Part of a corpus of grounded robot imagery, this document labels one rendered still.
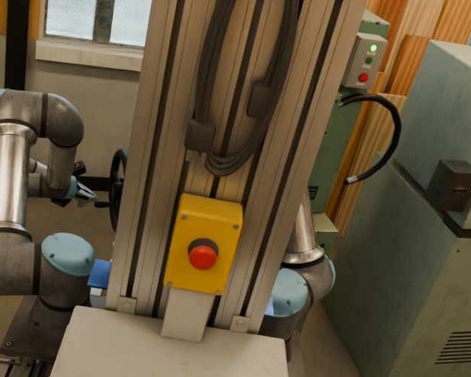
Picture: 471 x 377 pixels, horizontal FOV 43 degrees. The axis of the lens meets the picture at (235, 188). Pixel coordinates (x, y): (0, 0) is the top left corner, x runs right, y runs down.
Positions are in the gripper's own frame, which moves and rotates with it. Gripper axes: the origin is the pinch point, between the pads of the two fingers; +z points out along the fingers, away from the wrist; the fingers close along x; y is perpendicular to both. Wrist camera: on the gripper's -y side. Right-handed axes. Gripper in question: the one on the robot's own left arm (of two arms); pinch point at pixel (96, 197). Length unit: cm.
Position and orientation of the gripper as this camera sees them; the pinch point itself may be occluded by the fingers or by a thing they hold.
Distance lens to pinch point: 214.8
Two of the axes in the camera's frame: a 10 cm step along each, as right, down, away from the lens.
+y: -6.6, 7.0, 2.6
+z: 6.8, 4.2, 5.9
